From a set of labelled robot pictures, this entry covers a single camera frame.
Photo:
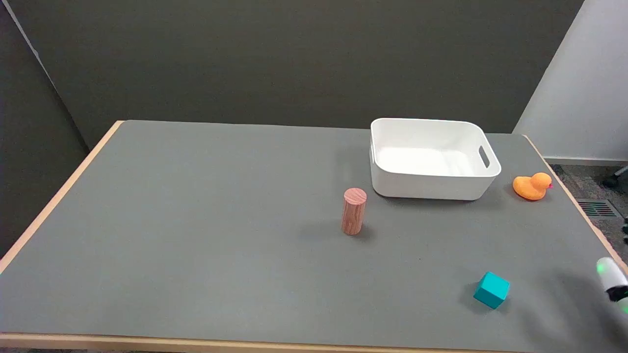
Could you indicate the white plastic bin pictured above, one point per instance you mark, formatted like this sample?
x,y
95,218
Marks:
x,y
431,162

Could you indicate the floor vent grille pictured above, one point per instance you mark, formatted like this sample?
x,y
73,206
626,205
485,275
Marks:
x,y
597,208

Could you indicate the teal cube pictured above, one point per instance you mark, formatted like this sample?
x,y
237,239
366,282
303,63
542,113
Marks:
x,y
491,289

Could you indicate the orange rubber duck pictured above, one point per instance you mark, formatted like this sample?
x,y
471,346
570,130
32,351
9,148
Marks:
x,y
531,187

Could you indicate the black chair caster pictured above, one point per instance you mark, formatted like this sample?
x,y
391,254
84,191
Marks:
x,y
611,180

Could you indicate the wooden cylinder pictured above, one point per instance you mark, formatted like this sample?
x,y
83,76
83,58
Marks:
x,y
353,212

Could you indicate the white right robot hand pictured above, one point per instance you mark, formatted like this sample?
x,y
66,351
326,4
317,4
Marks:
x,y
611,277

